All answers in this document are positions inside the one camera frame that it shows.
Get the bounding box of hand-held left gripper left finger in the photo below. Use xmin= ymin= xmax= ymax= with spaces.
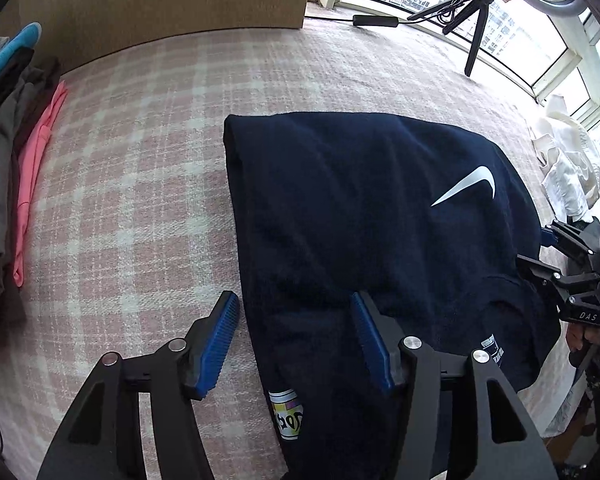
xmin=36 ymin=290 xmax=241 ymax=480

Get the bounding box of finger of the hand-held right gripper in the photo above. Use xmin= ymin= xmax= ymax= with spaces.
xmin=516 ymin=254 xmax=600 ymax=311
xmin=540 ymin=220 xmax=600 ymax=261

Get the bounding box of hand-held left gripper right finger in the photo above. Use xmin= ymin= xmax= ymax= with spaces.
xmin=349 ymin=290 xmax=556 ymax=480

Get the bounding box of navy blue shirt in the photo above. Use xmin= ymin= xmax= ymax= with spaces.
xmin=223 ymin=112 xmax=563 ymax=480

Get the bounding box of stack of folded clothes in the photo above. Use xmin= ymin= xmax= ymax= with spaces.
xmin=0 ymin=22 xmax=43 ymax=98

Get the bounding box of person's right hand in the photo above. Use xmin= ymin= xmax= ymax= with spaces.
xmin=564 ymin=322 xmax=598 ymax=368

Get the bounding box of white crumpled garment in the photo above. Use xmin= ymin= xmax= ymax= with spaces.
xmin=530 ymin=95 xmax=600 ymax=223

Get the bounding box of pink checked bed sheet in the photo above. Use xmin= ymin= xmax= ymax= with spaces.
xmin=0 ymin=25 xmax=588 ymax=480

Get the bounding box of white bay window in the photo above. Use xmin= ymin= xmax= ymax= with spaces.
xmin=307 ymin=0 xmax=600 ymax=161

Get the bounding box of black tripod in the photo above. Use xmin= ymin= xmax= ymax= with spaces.
xmin=407 ymin=0 xmax=496 ymax=78

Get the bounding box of pink folded garment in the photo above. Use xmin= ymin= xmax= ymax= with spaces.
xmin=12 ymin=82 xmax=68 ymax=288

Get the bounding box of dark brown folded garment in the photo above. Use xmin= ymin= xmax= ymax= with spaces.
xmin=0 ymin=57 xmax=63 ymax=363

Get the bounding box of black folded garment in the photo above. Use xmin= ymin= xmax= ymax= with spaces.
xmin=0 ymin=47 xmax=36 ymax=126

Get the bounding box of black inline cable adapter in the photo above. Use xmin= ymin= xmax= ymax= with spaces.
xmin=352 ymin=15 xmax=401 ymax=29

